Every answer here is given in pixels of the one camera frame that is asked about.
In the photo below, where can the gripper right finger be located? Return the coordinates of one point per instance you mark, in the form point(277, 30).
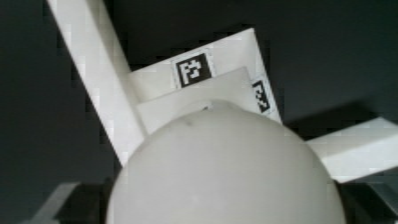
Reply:
point(370, 203)

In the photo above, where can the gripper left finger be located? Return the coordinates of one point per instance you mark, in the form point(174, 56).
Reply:
point(75, 205)

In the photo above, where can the white lamp bulb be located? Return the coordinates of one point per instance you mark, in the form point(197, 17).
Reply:
point(224, 171)

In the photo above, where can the white lamp base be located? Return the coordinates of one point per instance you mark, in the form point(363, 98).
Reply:
point(213, 73)

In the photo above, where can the white table border frame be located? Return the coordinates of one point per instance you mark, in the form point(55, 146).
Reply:
point(357, 150)

